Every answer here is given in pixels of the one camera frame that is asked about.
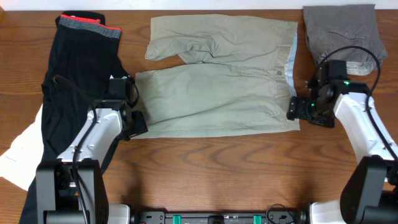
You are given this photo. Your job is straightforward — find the folded grey shorts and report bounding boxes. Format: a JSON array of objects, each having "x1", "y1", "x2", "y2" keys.
[{"x1": 303, "y1": 4, "x2": 388, "y2": 64}]

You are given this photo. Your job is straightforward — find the khaki green shorts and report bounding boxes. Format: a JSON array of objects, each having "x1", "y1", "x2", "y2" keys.
[{"x1": 136, "y1": 14, "x2": 300, "y2": 139}]

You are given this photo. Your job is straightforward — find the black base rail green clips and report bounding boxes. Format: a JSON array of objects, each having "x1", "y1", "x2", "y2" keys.
[{"x1": 129, "y1": 203, "x2": 310, "y2": 224}]

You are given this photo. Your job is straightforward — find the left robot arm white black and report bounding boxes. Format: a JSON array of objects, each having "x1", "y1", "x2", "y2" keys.
[{"x1": 35, "y1": 100, "x2": 147, "y2": 224}]

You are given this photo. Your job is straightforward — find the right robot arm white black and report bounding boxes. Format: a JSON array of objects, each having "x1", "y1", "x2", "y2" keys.
[{"x1": 287, "y1": 81, "x2": 397, "y2": 223}]

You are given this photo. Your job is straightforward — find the white cloth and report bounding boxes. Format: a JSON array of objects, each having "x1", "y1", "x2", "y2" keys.
[{"x1": 1, "y1": 105, "x2": 44, "y2": 191}]

